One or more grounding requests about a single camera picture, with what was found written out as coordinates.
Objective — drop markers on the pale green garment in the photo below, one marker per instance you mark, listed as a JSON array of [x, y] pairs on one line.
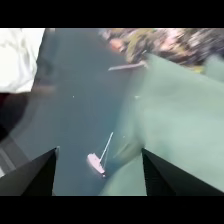
[[181, 115]]

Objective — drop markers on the white garment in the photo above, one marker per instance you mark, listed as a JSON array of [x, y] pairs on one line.
[[18, 58]]

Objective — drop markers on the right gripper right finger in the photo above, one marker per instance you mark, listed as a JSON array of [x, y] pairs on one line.
[[166, 180]]

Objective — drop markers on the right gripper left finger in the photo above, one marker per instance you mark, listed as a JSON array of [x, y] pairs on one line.
[[36, 178]]

